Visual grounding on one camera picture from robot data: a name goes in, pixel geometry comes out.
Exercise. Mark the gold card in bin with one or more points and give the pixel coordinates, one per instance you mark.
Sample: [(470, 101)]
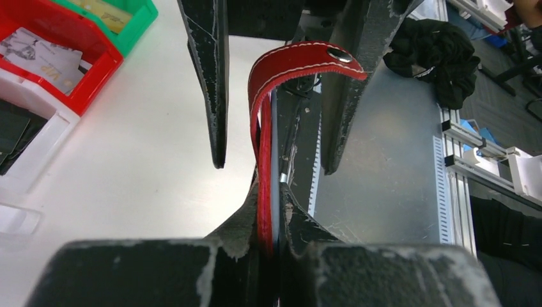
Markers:
[(114, 18)]

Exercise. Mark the red leather card holder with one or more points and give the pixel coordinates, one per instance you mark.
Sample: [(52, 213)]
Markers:
[(270, 71)]

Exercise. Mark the silver credit cards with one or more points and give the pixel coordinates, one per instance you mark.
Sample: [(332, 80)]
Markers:
[(61, 66)]

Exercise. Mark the aluminium frame rails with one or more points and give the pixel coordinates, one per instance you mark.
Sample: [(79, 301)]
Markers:
[(462, 155)]

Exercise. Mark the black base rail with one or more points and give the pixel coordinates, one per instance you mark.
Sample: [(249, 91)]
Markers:
[(298, 115)]

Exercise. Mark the black cloth bundle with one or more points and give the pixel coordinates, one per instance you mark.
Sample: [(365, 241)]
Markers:
[(438, 53)]

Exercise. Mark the green plastic bin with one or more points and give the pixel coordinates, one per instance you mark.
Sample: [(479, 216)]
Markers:
[(143, 14)]

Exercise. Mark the white cable duct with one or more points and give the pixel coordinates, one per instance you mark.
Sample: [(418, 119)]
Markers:
[(316, 173)]

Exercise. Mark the black credit cards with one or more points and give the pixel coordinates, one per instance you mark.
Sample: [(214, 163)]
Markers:
[(19, 127)]

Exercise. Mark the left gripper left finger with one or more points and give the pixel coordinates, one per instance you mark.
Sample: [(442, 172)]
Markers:
[(220, 269)]

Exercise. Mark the red plastic bin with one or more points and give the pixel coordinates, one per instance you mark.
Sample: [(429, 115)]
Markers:
[(64, 27)]

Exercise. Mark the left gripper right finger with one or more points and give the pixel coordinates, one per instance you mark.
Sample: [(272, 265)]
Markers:
[(317, 269)]

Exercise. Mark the white stand base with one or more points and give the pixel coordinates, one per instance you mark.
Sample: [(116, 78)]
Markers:
[(19, 222)]

